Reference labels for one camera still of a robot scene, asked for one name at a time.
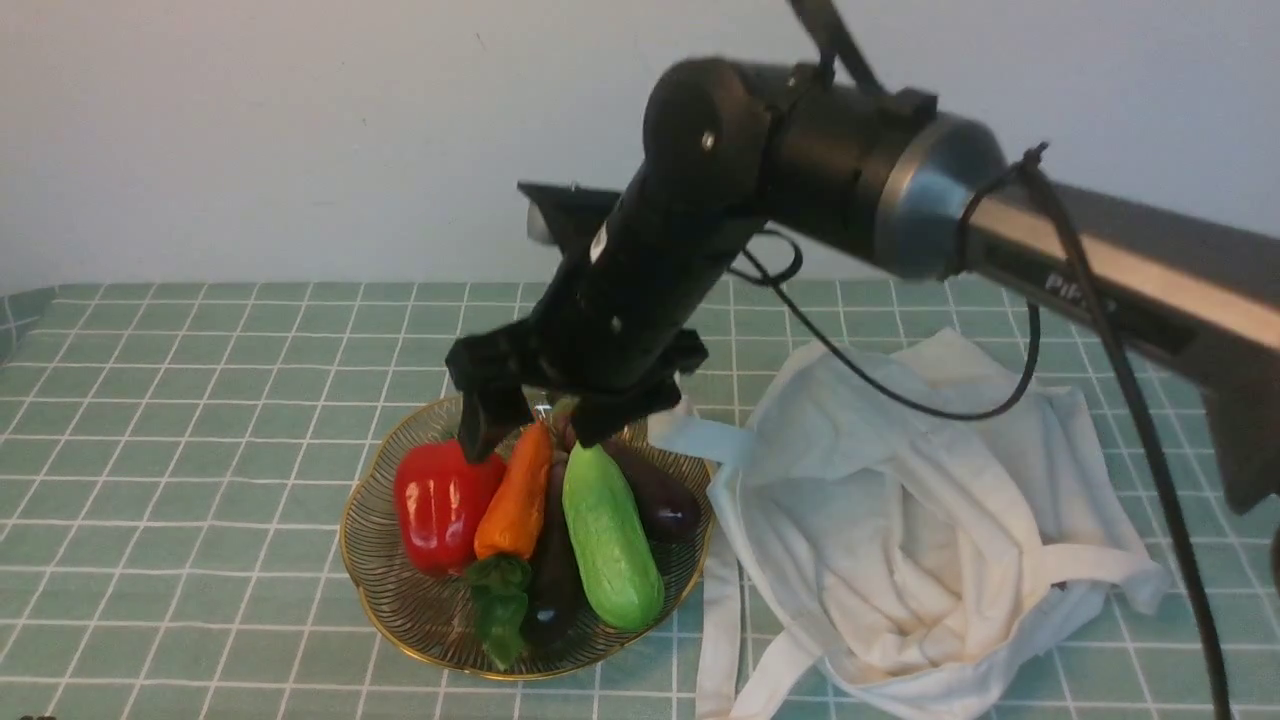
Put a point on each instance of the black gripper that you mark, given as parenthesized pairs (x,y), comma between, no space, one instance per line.
(605,320)

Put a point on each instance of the orange carrot with greens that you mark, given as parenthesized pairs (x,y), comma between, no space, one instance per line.
(505,542)

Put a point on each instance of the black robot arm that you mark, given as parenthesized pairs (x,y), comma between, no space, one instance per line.
(887,178)

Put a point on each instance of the white cloth bag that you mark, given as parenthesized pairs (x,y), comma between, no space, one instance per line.
(917,562)

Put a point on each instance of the red bell pepper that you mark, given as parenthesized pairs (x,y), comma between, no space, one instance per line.
(440,499)

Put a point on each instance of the green cucumber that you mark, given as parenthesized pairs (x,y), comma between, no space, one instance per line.
(618,572)

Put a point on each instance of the dark purple eggplant back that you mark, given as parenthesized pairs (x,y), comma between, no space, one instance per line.
(662,500)

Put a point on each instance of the dark purple eggplant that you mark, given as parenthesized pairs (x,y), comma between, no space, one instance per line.
(555,590)
(662,500)

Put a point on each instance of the dark purple eggplant front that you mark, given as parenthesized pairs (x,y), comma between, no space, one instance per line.
(555,590)

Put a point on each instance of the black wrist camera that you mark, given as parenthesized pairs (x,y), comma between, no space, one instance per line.
(565,216)

